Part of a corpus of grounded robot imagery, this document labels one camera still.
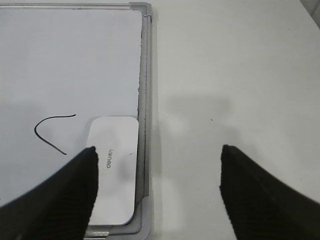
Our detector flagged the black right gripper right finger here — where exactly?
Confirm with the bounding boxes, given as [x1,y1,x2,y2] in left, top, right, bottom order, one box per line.
[219,145,320,240]

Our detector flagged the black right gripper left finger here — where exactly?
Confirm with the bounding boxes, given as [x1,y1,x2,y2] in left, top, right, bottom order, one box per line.
[0,146,99,240]

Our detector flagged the white whiteboard eraser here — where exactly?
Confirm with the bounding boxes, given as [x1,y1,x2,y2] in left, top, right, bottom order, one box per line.
[87,116,139,226]

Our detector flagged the whiteboard with aluminium frame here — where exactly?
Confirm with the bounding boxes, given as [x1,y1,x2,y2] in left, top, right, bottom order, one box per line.
[0,2,152,240]

